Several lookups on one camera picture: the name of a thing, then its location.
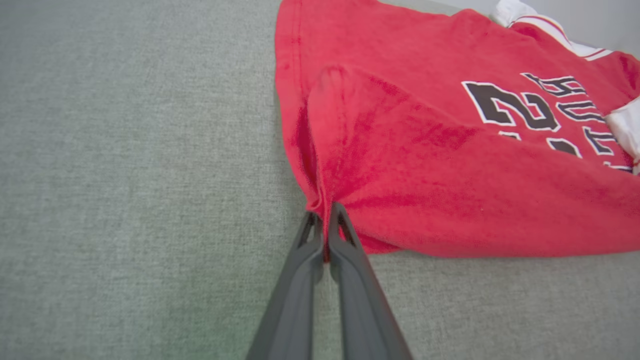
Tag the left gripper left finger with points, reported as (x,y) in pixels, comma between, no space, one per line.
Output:
(295,300)

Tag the red white basketball jersey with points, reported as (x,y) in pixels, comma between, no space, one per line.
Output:
(425,175)

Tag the grey fabric sofa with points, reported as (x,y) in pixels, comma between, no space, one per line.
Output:
(125,175)

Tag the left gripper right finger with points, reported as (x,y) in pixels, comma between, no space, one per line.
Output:
(362,310)

